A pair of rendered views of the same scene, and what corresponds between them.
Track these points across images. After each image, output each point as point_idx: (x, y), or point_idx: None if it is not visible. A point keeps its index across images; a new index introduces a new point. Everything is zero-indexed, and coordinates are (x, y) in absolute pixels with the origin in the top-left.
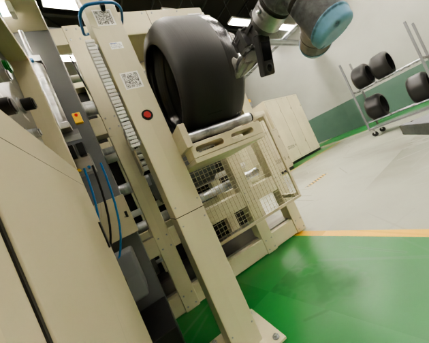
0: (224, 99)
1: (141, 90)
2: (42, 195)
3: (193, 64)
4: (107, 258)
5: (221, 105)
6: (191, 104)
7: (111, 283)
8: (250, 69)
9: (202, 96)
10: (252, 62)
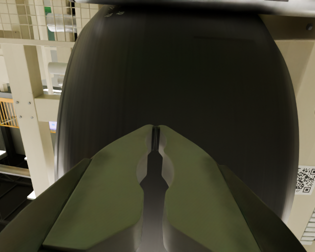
0: (183, 66)
1: (299, 158)
2: None
3: (275, 212)
4: None
5: (196, 52)
6: (292, 92)
7: None
8: (96, 163)
9: (275, 102)
10: (100, 232)
